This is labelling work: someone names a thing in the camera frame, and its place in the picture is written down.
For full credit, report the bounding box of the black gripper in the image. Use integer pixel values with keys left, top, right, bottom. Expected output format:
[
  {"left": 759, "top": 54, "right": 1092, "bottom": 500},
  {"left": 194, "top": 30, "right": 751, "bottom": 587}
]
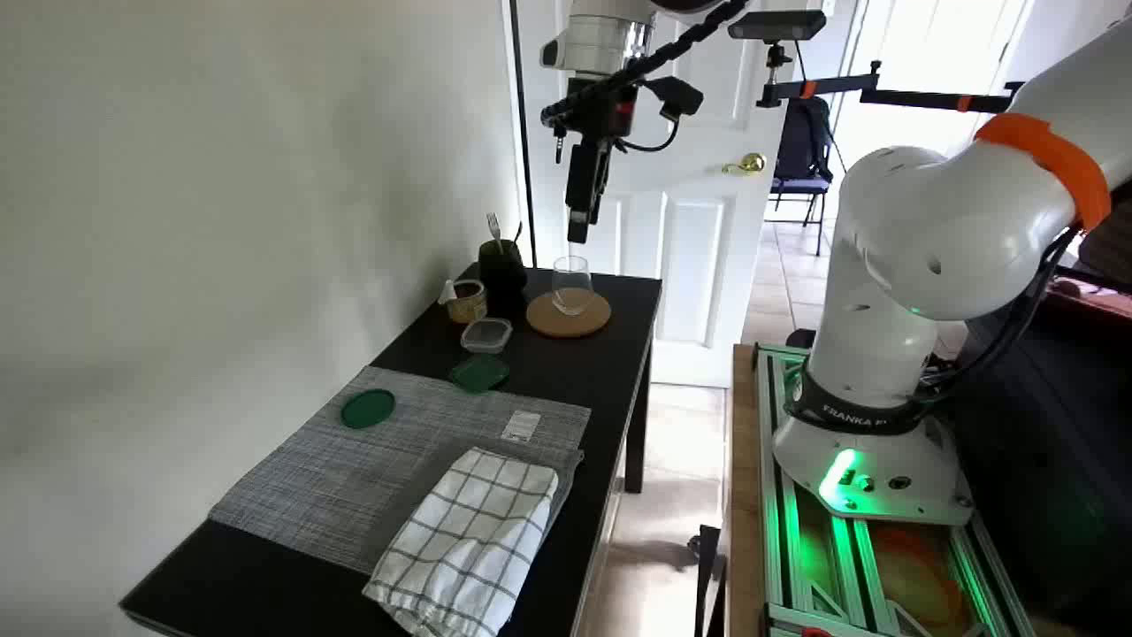
[{"left": 540, "top": 74, "right": 645, "bottom": 247}]

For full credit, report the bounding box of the green round lid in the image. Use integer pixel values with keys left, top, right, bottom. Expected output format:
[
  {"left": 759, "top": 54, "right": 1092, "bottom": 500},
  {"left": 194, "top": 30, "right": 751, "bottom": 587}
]
[{"left": 341, "top": 386, "right": 401, "bottom": 433}]

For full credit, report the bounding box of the round cork coaster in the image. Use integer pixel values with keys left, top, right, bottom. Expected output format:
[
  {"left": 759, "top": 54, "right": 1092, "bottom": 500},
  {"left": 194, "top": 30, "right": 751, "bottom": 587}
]
[{"left": 525, "top": 286, "right": 614, "bottom": 342}]

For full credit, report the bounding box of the green square lid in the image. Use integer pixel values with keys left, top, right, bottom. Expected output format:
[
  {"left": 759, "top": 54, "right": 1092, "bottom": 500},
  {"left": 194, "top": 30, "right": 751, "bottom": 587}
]
[{"left": 446, "top": 355, "right": 512, "bottom": 397}]

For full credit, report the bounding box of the white mat label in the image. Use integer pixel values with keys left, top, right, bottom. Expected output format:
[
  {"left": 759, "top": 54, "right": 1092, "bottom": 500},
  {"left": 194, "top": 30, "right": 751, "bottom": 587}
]
[{"left": 499, "top": 408, "right": 546, "bottom": 447}]

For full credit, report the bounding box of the grey checked table mat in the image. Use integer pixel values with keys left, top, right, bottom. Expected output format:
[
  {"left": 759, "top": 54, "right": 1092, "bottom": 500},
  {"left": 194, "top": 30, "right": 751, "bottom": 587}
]
[{"left": 209, "top": 364, "right": 593, "bottom": 575}]

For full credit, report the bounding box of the clear glass cup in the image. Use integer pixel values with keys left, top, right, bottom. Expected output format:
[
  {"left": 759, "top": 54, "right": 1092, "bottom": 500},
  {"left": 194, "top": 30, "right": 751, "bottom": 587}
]
[{"left": 547, "top": 253, "right": 598, "bottom": 318}]

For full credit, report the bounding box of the white spoon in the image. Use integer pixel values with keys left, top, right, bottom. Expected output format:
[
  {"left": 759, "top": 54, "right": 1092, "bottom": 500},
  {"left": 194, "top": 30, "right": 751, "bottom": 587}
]
[{"left": 483, "top": 211, "right": 526, "bottom": 247}]

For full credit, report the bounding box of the dark mug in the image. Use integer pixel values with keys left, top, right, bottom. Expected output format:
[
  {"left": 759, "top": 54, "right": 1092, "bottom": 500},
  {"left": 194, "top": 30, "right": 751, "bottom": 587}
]
[{"left": 473, "top": 238, "right": 532, "bottom": 321}]

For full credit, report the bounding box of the white panel door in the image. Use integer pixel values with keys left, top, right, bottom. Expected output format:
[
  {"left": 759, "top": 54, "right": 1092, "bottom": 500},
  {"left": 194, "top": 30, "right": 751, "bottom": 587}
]
[{"left": 512, "top": 0, "right": 857, "bottom": 390}]

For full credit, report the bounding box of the brass doorknob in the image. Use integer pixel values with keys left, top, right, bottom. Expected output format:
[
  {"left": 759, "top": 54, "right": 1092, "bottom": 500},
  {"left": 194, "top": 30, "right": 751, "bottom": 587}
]
[{"left": 721, "top": 150, "right": 771, "bottom": 180}]

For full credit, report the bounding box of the black table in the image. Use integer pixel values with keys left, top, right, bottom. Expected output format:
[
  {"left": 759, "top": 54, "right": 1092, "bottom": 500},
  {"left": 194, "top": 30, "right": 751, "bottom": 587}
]
[{"left": 115, "top": 266, "right": 664, "bottom": 637}]

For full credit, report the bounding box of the blue folding chair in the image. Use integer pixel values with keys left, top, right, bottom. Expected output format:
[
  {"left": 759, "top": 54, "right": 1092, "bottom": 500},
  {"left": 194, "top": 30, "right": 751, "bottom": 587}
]
[{"left": 767, "top": 94, "right": 837, "bottom": 259}]

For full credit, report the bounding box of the wooden platform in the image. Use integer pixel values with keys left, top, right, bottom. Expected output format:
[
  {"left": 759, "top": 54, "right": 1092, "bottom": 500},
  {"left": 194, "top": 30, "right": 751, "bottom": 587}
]
[{"left": 721, "top": 341, "right": 771, "bottom": 637}]

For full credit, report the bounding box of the white checked dish towel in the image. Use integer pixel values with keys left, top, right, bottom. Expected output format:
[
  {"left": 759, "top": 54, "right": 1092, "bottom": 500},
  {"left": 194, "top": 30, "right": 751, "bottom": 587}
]
[{"left": 362, "top": 442, "right": 563, "bottom": 637}]

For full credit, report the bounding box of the black floor stand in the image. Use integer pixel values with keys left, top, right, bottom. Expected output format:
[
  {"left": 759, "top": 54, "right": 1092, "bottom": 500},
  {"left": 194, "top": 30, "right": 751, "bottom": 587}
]
[{"left": 687, "top": 524, "right": 726, "bottom": 637}]

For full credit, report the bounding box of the black cable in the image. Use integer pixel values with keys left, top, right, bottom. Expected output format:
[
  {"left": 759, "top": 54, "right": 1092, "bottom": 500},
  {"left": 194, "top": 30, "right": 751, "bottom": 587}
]
[{"left": 613, "top": 108, "right": 687, "bottom": 160}]

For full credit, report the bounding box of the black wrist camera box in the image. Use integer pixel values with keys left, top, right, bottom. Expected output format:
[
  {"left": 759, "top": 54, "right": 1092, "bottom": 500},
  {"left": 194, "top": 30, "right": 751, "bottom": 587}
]
[{"left": 645, "top": 74, "right": 706, "bottom": 121}]

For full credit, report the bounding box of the black camera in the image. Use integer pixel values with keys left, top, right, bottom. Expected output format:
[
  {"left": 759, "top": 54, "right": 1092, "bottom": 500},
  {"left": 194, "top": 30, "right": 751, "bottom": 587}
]
[{"left": 726, "top": 8, "right": 831, "bottom": 45}]

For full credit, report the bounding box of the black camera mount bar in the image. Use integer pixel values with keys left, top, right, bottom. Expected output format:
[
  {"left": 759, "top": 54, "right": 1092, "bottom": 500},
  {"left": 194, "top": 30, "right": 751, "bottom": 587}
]
[{"left": 752, "top": 59, "right": 1026, "bottom": 115}]

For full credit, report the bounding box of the aluminium base frame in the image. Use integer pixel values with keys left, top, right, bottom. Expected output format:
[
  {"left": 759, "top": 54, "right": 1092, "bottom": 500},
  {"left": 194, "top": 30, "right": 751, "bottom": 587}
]
[{"left": 752, "top": 342, "right": 1043, "bottom": 637}]

